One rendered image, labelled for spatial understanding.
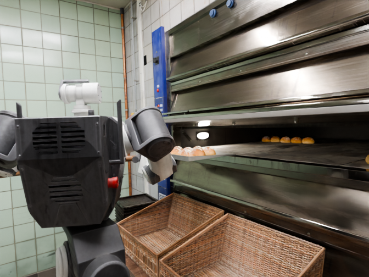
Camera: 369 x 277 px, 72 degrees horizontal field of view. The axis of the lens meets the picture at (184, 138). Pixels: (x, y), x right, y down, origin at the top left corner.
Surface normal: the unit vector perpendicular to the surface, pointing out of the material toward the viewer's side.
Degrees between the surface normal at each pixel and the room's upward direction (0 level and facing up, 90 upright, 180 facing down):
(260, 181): 70
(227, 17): 90
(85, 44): 90
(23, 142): 90
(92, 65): 90
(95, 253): 45
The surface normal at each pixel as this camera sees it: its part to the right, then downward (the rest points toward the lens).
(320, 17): -0.76, -0.30
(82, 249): 0.37, -0.69
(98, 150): 0.09, 0.05
